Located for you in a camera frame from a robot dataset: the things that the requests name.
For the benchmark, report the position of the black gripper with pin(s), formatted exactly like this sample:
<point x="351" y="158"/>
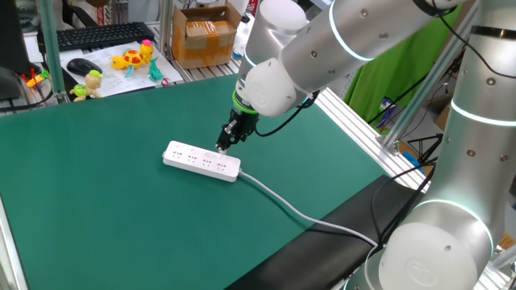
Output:
<point x="244" y="123"/>

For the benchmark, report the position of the white four-socket power strip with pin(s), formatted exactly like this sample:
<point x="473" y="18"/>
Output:
<point x="193" y="163"/>

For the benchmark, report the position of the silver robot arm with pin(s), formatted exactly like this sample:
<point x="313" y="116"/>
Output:
<point x="342" y="36"/>

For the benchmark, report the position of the teal crocodile toy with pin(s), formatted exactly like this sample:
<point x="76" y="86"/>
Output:
<point x="155" y="72"/>

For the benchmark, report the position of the cardboard box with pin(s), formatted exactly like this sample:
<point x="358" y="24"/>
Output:
<point x="205" y="36"/>

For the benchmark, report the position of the white paper sheets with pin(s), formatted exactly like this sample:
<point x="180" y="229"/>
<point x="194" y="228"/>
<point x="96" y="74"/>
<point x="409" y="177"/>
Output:
<point x="121" y="82"/>

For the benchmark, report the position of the yellow turtle toy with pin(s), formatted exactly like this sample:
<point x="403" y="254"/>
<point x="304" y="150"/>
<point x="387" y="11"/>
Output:
<point x="131" y="58"/>

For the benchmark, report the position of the green table mat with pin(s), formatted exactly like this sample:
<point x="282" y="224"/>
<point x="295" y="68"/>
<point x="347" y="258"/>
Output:
<point x="101" y="181"/>

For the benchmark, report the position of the black table mat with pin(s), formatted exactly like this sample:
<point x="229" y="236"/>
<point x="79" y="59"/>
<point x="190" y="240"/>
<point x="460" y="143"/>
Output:
<point x="322" y="249"/>

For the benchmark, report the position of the doll toy with green cap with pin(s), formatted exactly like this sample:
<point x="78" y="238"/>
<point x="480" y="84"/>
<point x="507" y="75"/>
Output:
<point x="89" y="84"/>

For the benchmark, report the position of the black computer mouse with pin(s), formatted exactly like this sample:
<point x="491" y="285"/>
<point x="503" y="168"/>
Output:
<point x="82" y="66"/>

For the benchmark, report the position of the black keyboard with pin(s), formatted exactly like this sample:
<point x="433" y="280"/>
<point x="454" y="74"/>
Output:
<point x="96" y="35"/>

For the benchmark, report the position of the green cloth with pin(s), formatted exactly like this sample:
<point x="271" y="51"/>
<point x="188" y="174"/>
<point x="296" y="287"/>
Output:
<point x="395" y="68"/>

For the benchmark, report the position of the black tripod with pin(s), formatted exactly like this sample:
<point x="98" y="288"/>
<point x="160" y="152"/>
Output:
<point x="427" y="145"/>

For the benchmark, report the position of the small colourful plastic toy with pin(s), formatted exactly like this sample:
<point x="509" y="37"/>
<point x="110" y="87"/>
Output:
<point x="35" y="79"/>

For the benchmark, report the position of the black monitor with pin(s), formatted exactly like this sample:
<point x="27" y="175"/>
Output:
<point x="10" y="40"/>

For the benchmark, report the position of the wide aluminium frame rail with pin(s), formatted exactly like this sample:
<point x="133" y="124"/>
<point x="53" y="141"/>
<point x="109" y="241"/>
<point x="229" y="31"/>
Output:
<point x="363" y="129"/>

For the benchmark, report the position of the aluminium frame post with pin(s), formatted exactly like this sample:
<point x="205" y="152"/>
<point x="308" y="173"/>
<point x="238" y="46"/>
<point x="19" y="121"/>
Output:
<point x="427" y="92"/>
<point x="52" y="48"/>

